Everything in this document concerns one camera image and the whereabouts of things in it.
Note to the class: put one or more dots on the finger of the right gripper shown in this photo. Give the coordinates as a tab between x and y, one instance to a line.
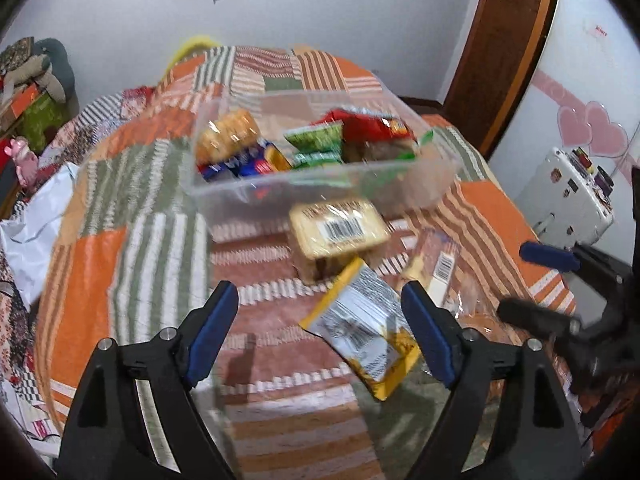
560	259
541	322

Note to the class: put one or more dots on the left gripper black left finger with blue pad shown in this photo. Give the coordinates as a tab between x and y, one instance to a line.
133	415

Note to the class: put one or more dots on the clear pack fried crackers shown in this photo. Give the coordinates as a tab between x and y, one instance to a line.
472	311

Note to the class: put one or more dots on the long biscuit sleeve pack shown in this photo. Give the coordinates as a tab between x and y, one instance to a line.
432	263

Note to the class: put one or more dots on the yellow snack packet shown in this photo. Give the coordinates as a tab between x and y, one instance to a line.
360	317

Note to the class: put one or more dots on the toasted bread slices pack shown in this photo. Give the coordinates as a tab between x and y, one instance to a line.
326	236

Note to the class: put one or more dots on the red snack packet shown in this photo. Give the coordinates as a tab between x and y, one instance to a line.
369	136

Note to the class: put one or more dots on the green snack packet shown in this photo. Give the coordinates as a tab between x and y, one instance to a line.
316	145

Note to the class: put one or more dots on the blue snack packet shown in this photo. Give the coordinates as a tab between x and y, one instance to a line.
259	159

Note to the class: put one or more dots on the clear pack orange snacks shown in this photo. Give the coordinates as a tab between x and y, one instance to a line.
226	137

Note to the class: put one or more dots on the patchwork striped bed quilt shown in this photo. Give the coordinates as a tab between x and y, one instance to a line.
134	256

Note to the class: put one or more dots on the white plastic bag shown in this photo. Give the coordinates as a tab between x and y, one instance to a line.
28	241

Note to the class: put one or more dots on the brown wooden door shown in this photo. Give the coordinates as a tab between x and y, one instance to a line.
498	61

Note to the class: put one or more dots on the clear plastic storage bin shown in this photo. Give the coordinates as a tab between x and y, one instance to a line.
392	186

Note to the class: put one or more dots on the pink plush toy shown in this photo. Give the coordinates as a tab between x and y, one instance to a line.
24	159

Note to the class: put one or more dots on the grey stuffed toy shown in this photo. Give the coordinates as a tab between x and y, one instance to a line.
43	62

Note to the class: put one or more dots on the yellow pillow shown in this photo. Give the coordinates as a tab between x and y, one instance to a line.
190	46

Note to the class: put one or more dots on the pink heart wall sticker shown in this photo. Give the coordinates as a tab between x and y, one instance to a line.
588	125

